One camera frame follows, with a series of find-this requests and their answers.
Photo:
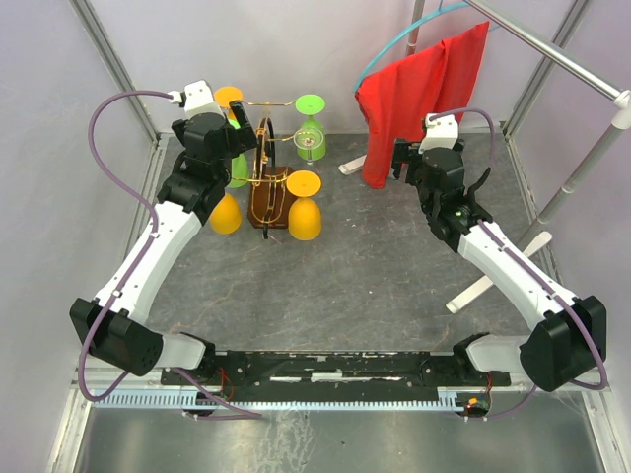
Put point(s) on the clear wine glass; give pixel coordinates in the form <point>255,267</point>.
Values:
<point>310,144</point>

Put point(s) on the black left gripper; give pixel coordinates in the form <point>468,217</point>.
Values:
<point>244,139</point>

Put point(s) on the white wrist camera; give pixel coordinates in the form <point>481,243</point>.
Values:
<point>441,131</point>
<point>196,98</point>

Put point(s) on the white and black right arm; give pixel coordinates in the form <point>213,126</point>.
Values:
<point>567,335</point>

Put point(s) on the green plastic goblet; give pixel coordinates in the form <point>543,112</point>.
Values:
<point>239,172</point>
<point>310,105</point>

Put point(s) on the white block behind rack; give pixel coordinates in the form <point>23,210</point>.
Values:
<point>352,166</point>

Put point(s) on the orange plastic goblet front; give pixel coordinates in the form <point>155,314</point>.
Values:
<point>304,219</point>

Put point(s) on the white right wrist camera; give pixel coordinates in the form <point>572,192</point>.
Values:
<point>441,131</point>

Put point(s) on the green plastic goblet front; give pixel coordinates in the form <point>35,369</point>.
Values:
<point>310,105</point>

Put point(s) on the gold wire glass rack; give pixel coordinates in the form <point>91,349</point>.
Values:
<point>269,199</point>

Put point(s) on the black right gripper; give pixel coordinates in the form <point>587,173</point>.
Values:
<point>405,153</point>

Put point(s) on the red cloth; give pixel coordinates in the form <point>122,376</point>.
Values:
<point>395,100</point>

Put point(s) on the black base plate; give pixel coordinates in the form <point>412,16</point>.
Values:
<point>335,377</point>

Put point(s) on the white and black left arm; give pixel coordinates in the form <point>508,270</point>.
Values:
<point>111,325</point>

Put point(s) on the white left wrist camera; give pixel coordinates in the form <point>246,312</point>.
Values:
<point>196,98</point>

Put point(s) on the orange plastic goblet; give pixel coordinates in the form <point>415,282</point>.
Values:
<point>304,219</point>
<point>224,95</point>
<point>226,217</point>

